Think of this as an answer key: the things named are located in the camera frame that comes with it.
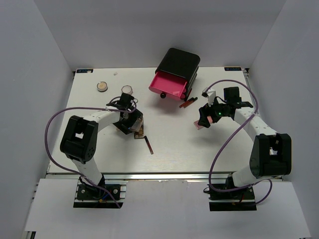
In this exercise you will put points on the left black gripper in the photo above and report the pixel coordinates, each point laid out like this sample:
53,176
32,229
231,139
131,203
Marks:
135,114

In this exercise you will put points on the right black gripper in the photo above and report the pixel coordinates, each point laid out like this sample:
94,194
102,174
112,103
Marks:
204,111

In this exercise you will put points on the square palette label side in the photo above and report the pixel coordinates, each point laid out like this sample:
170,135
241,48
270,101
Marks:
137,125

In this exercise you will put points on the pink blush palette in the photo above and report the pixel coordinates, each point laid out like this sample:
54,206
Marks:
198,127

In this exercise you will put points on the pink drawer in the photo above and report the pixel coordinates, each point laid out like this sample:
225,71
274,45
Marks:
169,85

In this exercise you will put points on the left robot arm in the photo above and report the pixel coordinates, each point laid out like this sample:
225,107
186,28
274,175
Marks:
79,141

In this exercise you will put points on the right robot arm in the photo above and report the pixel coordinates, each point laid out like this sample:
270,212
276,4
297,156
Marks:
271,154

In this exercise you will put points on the dark red lip gloss tube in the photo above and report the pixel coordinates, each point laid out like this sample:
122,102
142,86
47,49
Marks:
149,145

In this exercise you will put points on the round gold powder compact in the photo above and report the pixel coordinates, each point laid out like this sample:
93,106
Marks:
102,86

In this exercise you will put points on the right blue table sticker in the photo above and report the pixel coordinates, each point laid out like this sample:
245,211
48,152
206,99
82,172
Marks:
232,68

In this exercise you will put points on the blue table sticker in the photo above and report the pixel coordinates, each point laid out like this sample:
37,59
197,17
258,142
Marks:
232,68
84,71

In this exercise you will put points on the black drawer cabinet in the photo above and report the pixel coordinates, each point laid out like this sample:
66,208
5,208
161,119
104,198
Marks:
180,63

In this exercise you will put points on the left blue table sticker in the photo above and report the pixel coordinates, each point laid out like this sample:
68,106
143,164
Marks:
84,71

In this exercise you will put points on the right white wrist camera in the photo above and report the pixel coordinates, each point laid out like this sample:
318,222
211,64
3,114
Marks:
210,94

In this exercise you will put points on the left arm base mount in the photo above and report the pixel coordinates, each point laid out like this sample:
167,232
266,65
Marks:
89,197

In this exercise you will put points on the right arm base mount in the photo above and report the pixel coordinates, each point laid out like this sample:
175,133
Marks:
241,200

